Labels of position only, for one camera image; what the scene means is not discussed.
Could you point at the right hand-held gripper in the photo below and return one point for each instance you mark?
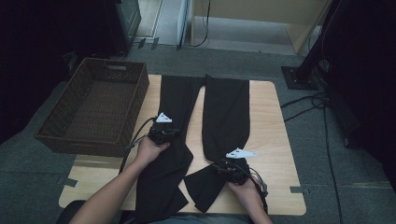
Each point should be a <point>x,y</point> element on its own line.
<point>236,172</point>

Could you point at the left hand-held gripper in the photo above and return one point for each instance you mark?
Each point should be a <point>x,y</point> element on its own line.
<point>162,133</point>

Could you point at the black pants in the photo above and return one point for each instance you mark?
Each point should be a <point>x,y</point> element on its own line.
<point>224,118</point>

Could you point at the brown woven basket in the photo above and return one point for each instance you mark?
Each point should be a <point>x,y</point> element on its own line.
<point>99,105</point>

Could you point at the person's left hand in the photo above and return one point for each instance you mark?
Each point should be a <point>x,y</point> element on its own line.
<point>149,154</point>

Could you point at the person's right hand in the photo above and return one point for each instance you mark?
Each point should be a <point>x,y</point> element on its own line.
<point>249,194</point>

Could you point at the person's grey clothing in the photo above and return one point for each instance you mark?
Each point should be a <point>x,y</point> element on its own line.
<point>202,220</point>

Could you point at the white panel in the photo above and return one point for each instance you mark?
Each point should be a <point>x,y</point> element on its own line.
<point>183,21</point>

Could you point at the black cabinet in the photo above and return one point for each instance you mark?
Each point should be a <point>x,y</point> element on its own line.
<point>124,21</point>

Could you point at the black stand pole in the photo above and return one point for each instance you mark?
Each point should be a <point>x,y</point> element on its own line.
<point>314,46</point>

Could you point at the dark curtain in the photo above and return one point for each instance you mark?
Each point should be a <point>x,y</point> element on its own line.
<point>367,77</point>
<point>37,46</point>

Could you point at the beige wooden furniture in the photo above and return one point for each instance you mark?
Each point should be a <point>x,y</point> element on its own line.
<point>264,9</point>

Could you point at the black stand base plate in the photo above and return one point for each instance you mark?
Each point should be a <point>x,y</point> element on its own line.
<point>292,79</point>

